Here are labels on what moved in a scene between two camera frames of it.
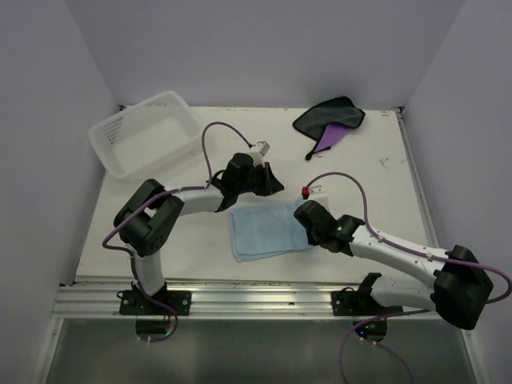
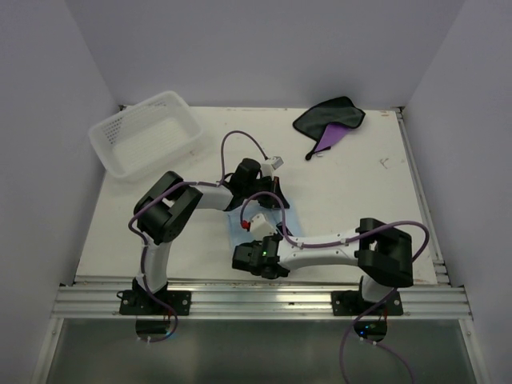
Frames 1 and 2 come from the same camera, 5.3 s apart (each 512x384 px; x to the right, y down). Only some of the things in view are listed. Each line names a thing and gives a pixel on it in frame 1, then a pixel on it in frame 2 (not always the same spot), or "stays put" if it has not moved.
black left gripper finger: (271, 183) → (277, 190)
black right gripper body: (314, 240) → (256, 242)
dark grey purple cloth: (327, 123) stays put
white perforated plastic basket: (139, 139) stays put
